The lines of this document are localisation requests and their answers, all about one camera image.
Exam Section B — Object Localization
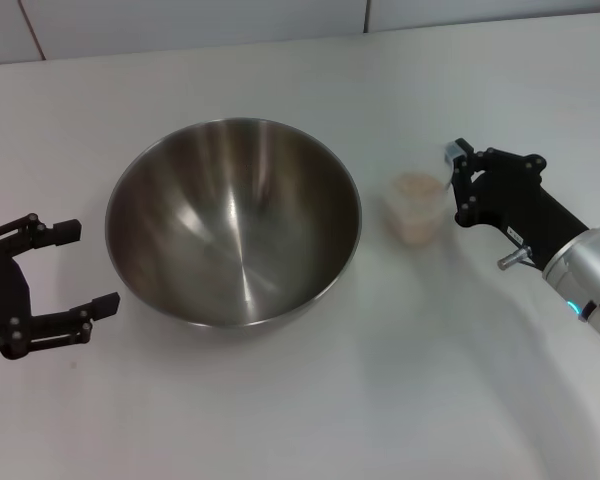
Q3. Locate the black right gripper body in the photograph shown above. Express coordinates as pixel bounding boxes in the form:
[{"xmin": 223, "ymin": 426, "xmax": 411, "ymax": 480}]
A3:
[{"xmin": 458, "ymin": 168, "xmax": 590, "ymax": 272}]

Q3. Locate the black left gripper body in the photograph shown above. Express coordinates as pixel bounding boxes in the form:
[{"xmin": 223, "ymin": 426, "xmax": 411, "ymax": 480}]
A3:
[{"xmin": 0, "ymin": 231, "xmax": 35, "ymax": 360}]

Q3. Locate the silver connector with cable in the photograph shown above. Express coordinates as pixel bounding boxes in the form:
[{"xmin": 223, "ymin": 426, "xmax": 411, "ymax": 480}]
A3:
[{"xmin": 496, "ymin": 246, "xmax": 532, "ymax": 272}]

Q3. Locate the stainless steel mixing bowl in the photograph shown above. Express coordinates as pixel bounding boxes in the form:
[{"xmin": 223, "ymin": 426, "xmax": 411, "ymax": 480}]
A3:
[{"xmin": 104, "ymin": 117, "xmax": 364, "ymax": 329}]

